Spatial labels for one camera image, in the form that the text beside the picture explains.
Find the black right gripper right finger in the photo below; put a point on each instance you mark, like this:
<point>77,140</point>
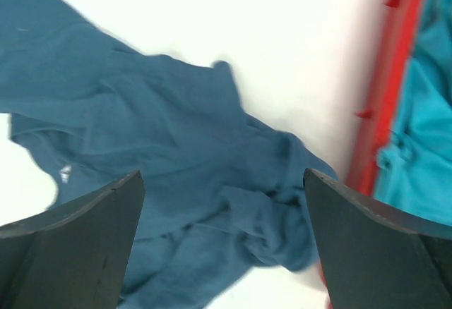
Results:
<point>374,255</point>

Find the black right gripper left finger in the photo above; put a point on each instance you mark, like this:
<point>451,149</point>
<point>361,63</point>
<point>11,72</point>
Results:
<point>74,255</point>

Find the dark blue t-shirt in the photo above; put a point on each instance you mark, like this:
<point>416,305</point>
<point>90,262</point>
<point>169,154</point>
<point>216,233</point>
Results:
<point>224,191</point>

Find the teal t-shirt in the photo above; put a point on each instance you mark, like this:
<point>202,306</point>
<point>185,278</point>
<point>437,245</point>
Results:
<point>415,166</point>

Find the red plastic bin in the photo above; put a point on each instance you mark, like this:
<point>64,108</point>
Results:
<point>384,94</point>

